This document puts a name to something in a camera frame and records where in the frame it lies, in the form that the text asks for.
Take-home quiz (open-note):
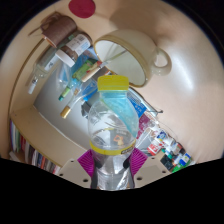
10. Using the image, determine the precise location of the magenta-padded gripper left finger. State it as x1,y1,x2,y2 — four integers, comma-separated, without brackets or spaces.
57,148,98,189

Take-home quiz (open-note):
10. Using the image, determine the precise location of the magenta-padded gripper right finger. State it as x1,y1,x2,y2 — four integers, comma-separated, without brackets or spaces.
127,147,169,189

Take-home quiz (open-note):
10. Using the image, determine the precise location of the clear bottle with yellow cap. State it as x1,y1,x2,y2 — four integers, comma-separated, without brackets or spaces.
87,75,140,191

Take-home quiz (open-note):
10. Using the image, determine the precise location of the red and white canister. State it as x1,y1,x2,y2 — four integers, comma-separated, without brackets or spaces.
146,138,164,157

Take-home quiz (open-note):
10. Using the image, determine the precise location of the magenta pouch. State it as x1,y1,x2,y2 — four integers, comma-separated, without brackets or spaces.
136,113,156,139

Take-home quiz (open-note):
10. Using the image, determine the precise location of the green container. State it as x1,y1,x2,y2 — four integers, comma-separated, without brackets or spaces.
171,159,188,174

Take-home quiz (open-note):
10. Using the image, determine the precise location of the white bottle with blue label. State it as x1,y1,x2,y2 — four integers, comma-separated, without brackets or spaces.
179,152,193,166

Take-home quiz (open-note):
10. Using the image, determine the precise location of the blue and white box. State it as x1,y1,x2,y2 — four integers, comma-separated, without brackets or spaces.
128,89,149,119

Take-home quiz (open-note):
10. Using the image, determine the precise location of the clear glass bottle gold cap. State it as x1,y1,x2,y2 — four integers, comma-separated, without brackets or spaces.
59,83,98,119

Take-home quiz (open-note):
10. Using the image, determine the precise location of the green glass bottle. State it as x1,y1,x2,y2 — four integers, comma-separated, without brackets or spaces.
58,58,98,102

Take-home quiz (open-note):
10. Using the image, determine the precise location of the tall clear glass bottle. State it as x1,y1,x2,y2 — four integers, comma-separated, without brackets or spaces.
27,46,63,95

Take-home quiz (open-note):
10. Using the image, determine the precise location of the cream ceramic cup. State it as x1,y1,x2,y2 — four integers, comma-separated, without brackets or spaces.
93,29,173,88

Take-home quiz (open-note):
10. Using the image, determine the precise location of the brown jar with white lid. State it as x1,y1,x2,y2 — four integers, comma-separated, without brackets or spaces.
54,31,93,68

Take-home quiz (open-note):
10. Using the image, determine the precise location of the brown mug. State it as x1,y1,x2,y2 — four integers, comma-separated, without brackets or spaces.
29,12,78,48

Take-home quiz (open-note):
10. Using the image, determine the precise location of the flat round red coaster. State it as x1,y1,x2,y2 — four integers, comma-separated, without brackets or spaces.
68,0,97,19

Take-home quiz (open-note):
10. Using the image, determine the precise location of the wooden-handled spoon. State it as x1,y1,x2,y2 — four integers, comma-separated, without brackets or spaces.
80,49,130,83

